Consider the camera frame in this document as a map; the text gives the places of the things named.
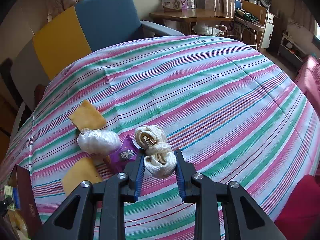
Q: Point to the striped bed sheet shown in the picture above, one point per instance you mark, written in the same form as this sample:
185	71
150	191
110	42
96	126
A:
231	111

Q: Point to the white cabinet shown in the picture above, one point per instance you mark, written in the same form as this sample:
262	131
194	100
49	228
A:
269	28

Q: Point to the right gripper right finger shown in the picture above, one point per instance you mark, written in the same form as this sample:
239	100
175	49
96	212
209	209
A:
227	204

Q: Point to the grey yellow blue armchair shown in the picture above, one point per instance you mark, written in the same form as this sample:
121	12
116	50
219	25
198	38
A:
88	26

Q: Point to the wooden desk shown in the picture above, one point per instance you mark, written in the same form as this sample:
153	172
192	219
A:
187	18

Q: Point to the pink bed cover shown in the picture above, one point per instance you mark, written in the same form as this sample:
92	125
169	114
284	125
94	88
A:
308	81

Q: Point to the yellow sponge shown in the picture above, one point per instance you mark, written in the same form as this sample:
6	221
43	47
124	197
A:
87	116
84	169

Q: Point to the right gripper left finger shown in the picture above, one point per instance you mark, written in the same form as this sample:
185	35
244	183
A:
75	217

